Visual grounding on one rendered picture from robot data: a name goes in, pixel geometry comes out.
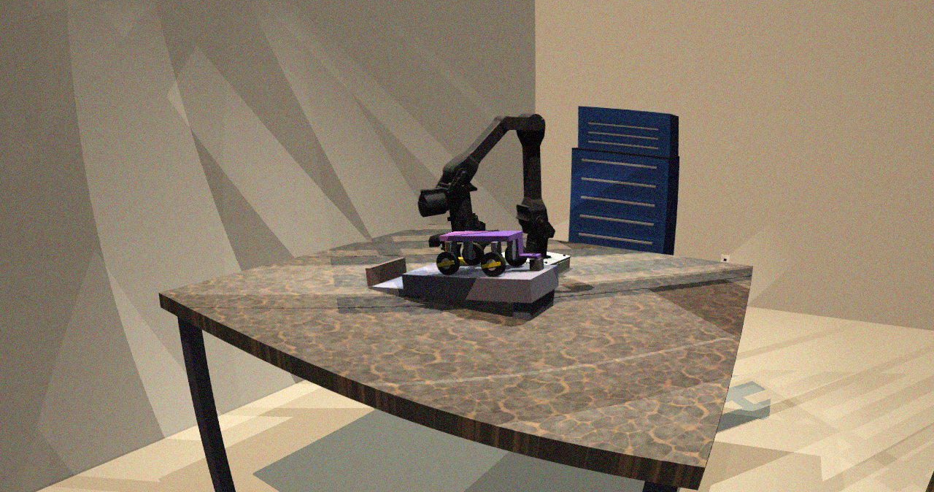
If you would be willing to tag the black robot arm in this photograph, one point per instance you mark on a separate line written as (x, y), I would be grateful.
(532, 213)

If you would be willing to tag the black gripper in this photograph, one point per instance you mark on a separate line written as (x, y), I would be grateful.
(460, 221)

